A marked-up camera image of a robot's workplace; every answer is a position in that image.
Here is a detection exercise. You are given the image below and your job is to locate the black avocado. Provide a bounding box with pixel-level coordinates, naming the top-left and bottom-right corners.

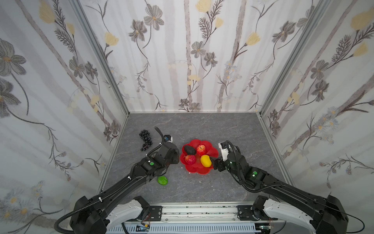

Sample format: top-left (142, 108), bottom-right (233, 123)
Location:
top-left (183, 145), bottom-right (196, 155)

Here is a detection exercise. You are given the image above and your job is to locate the dark red wrinkled fruit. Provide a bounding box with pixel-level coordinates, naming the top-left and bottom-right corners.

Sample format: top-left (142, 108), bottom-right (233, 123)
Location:
top-left (185, 155), bottom-right (196, 165)

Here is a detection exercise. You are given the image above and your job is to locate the green lime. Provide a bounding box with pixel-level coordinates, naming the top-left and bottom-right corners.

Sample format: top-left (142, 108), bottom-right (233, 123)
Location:
top-left (157, 176), bottom-right (168, 186)

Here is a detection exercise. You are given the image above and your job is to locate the yellow lemon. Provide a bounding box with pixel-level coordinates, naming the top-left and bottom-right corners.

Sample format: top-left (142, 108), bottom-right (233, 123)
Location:
top-left (200, 155), bottom-right (212, 168)

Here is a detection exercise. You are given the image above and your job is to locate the red flower-shaped plate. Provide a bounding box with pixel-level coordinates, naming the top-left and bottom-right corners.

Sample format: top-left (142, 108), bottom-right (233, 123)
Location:
top-left (180, 139), bottom-right (219, 175)

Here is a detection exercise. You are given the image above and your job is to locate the red apple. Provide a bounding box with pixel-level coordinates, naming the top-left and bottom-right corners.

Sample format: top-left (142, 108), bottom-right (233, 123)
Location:
top-left (196, 144), bottom-right (206, 156)

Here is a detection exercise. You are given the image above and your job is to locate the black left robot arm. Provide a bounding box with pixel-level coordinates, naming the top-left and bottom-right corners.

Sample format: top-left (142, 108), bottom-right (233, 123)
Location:
top-left (54, 141), bottom-right (179, 234)

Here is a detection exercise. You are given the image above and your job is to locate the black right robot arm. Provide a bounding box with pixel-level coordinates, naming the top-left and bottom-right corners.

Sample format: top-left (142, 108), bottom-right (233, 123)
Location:
top-left (212, 151), bottom-right (351, 234)

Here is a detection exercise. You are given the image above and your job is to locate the black grape bunch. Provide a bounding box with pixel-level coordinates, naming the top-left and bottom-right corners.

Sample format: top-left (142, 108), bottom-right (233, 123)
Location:
top-left (139, 130), bottom-right (153, 151)

